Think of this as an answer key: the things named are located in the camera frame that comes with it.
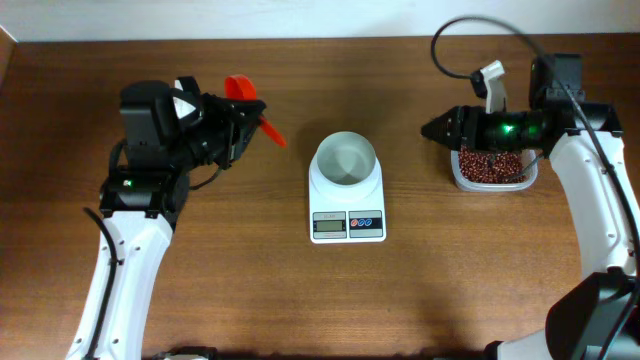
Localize red plastic scoop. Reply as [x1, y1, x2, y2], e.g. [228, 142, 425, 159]
[223, 74, 288, 149]

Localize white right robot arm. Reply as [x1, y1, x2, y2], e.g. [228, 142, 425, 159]
[421, 54, 639, 359]

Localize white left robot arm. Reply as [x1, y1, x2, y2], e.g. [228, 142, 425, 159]
[67, 75, 267, 359]

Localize white round bowl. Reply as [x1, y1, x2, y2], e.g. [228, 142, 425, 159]
[316, 131, 376, 186]

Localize white digital kitchen scale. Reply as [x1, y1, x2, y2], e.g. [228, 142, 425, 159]
[309, 154, 387, 244]

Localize clear plastic bean container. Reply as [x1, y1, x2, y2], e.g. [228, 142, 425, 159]
[450, 148, 539, 193]

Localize red adzuki beans in container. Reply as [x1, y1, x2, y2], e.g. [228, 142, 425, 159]
[458, 148, 525, 184]

